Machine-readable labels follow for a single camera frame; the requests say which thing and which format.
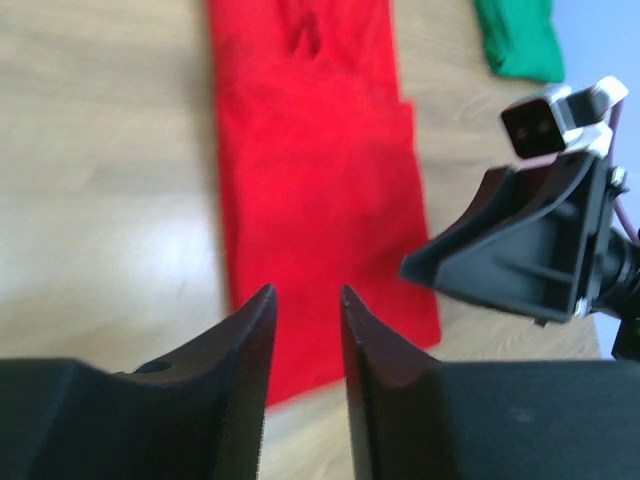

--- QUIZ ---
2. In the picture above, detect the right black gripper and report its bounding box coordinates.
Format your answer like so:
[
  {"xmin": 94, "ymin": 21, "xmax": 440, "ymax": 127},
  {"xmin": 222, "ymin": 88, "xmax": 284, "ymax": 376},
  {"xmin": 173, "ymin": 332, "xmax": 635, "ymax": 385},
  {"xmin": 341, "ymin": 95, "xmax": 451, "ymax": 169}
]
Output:
[{"xmin": 400, "ymin": 152, "xmax": 639, "ymax": 360}]

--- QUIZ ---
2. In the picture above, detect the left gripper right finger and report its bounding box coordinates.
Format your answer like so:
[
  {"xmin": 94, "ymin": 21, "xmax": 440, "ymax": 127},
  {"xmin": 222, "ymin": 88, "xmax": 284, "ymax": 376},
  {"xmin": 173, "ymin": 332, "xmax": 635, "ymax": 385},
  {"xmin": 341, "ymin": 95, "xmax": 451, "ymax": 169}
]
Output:
[{"xmin": 341, "ymin": 287, "xmax": 639, "ymax": 479}]

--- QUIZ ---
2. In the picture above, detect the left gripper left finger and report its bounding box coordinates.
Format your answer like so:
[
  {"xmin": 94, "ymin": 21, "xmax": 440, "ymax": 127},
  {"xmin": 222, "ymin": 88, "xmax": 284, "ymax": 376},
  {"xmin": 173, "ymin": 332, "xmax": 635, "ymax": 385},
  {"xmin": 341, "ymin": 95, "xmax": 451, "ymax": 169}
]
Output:
[{"xmin": 1, "ymin": 285, "xmax": 278, "ymax": 479}]

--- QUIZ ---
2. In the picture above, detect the red t shirt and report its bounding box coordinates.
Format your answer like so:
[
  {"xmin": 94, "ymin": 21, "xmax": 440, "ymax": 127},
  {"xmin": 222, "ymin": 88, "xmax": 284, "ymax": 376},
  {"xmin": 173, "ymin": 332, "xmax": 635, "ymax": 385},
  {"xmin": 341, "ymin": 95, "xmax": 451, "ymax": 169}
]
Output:
[{"xmin": 207, "ymin": 1, "xmax": 441, "ymax": 405}]

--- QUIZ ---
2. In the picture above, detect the folded green t shirt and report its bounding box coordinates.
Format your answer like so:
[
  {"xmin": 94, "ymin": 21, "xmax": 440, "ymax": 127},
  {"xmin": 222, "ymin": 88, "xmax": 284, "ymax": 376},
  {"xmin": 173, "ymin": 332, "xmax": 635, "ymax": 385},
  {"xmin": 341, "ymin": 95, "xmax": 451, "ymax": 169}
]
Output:
[{"xmin": 474, "ymin": 0, "xmax": 565, "ymax": 84}]

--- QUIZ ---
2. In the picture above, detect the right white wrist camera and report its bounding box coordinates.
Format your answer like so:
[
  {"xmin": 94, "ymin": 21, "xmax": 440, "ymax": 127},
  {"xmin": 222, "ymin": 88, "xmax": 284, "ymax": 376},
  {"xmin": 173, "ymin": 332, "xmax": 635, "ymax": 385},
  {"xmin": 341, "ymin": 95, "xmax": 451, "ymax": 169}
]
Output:
[{"xmin": 500, "ymin": 76, "xmax": 629, "ymax": 160}]

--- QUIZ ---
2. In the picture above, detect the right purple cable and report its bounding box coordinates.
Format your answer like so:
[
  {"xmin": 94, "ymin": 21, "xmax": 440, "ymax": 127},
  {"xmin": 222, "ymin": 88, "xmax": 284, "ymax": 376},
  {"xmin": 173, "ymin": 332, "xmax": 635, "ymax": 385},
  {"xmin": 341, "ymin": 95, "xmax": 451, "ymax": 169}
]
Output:
[{"xmin": 607, "ymin": 97, "xmax": 639, "ymax": 244}]

